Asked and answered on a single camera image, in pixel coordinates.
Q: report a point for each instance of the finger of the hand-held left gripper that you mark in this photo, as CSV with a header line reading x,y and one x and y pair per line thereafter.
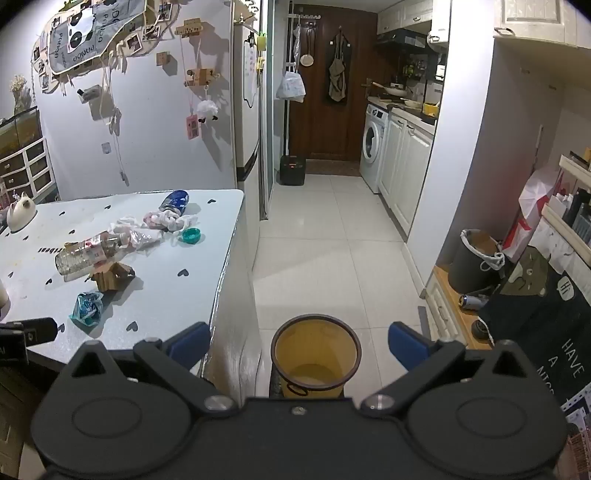
x,y
39,330

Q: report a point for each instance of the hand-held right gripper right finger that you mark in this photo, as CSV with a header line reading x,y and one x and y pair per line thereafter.
x,y
407,345

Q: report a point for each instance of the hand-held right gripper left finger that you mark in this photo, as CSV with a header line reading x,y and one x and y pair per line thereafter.
x,y
190,344

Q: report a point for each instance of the blue snack wrapper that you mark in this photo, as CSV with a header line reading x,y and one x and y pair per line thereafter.
x,y
87,308

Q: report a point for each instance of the clear plastic bottle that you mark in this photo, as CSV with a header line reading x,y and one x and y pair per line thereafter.
x,y
87,254

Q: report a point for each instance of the yellow trash bin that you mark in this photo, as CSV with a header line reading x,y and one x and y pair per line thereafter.
x,y
314,369

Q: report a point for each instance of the teal plastic cap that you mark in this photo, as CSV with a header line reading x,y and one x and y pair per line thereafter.
x,y
190,235

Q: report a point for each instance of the clear plastic wrapper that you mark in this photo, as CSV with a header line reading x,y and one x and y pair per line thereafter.
x,y
141,238

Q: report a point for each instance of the white tissue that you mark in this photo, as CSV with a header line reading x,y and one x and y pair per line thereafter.
x,y
123,226
184,222

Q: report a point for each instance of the pink white wrapper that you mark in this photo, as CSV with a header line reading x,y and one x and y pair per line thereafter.
x,y
154,218

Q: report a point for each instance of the crushed blue drink can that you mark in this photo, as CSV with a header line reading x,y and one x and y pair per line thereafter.
x,y
175,201

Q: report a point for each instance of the black round lid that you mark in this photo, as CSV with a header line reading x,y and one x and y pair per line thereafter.
x,y
480,328

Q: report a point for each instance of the lying metal can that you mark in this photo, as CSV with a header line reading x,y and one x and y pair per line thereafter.
x,y
471,301

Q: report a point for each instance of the grey bucket with white liner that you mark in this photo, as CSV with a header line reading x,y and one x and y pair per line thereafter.
x,y
473,267

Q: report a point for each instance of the white cat-shaped ornament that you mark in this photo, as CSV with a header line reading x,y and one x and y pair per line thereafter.
x,y
21,212

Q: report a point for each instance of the dark printed cloth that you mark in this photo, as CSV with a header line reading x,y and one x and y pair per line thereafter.
x,y
540,323

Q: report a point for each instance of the white drawer cabinet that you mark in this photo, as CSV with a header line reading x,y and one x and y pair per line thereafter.
x,y
23,166

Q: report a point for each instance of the white kitchen base cabinets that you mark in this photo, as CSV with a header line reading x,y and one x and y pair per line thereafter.
x,y
406,161

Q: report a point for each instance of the red white shopping bag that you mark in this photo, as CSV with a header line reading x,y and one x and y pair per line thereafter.
x,y
531,207

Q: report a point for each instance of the black floor heater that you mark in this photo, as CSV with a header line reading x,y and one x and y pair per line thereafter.
x,y
292,170

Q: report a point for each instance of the glass tank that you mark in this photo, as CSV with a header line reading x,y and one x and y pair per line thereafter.
x,y
18,129

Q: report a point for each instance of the white shelf rack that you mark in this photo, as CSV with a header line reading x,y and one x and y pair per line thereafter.
x,y
572,217

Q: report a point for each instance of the white washing machine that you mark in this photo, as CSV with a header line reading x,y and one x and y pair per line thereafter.
x,y
373,138

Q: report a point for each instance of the pink hanging tag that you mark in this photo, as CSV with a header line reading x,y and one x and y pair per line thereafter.
x,y
193,125

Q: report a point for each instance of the white sheep plush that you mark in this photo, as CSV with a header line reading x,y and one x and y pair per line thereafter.
x,y
207,110

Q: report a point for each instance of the silver refrigerator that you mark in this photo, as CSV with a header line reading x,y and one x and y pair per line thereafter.
x,y
244,115

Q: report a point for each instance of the yellow container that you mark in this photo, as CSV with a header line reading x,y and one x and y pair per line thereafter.
x,y
431,109

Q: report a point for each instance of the frosted glass sliding door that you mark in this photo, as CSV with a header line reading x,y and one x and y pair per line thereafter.
x,y
267,115

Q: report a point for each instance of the dried flower bunch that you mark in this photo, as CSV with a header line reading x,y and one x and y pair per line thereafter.
x,y
19,87

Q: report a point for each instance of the brown wooden door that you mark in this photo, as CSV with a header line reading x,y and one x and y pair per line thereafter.
x,y
318,115

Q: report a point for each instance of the wok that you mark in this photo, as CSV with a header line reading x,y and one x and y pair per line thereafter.
x,y
392,90

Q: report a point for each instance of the hanging white plastic bag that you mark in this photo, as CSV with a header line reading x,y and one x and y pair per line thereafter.
x,y
291,85

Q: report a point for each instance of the hanging apron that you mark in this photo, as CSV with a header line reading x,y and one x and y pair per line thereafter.
x,y
338,74

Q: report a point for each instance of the paper sheet on refrigerator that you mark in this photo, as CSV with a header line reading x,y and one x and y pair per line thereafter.
x,y
249,69

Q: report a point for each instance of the hanging white ladle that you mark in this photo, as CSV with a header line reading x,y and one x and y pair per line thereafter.
x,y
306,59

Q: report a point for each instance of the black range hood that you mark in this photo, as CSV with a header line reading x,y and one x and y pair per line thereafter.
x,y
401,39

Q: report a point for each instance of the white upper kitchen cabinets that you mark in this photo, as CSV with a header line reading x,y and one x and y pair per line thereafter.
x,y
411,16

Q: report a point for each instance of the white overhead cabinet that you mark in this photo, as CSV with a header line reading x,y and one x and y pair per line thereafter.
x,y
540,18

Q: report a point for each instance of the wooden wall shelf with figures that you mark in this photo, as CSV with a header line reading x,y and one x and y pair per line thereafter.
x,y
201,76

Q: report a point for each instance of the small wooden wall cube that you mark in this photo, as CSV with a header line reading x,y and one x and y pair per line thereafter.
x,y
162,58

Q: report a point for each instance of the wall photo collage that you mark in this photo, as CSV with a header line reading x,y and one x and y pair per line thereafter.
x,y
92,37

